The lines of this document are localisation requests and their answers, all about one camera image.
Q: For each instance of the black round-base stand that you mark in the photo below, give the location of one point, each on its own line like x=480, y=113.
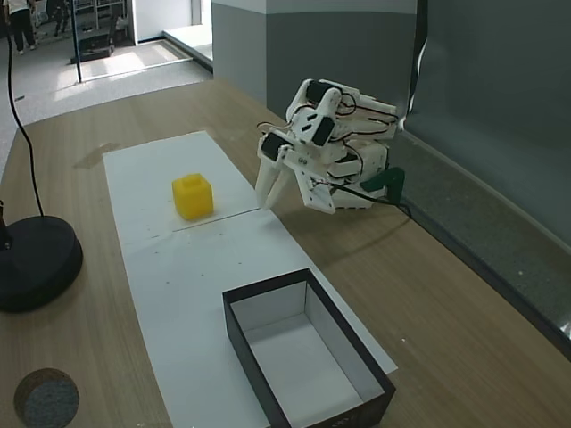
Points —
x=35, y=263

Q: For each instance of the green table clamp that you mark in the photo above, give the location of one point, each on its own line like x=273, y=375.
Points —
x=386, y=179

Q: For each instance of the yellow cube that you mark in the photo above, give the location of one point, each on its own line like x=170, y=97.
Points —
x=194, y=198

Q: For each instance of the metal rack frame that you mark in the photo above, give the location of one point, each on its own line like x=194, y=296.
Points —
x=79, y=44

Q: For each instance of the black equipment case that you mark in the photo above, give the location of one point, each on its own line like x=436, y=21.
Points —
x=94, y=46

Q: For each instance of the white paper sheet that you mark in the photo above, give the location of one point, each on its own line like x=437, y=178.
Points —
x=187, y=285
x=147, y=178

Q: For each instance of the dark cardboard box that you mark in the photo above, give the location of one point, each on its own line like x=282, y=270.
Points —
x=312, y=356

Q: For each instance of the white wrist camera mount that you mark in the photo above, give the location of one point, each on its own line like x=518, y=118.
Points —
x=317, y=196

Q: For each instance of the person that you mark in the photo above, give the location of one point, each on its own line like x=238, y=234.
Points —
x=22, y=27

